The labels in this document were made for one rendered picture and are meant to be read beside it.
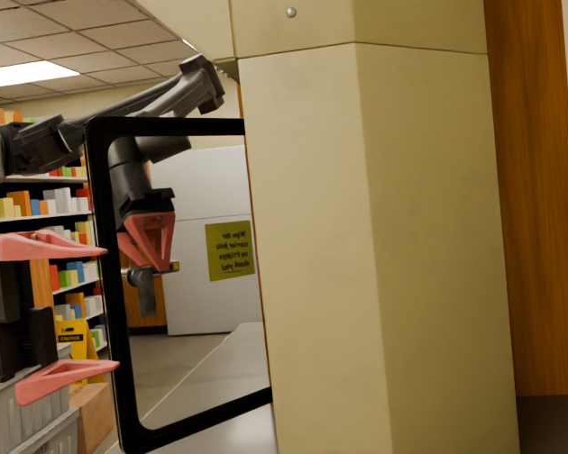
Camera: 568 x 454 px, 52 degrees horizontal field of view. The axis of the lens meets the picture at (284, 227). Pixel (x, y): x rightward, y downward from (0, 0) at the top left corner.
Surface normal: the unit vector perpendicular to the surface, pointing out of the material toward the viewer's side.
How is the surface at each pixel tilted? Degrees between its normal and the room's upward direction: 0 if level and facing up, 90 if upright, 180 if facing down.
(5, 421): 95
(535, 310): 90
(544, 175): 90
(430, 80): 90
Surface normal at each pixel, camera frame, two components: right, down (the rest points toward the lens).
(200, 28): -0.17, 0.07
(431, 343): 0.58, -0.01
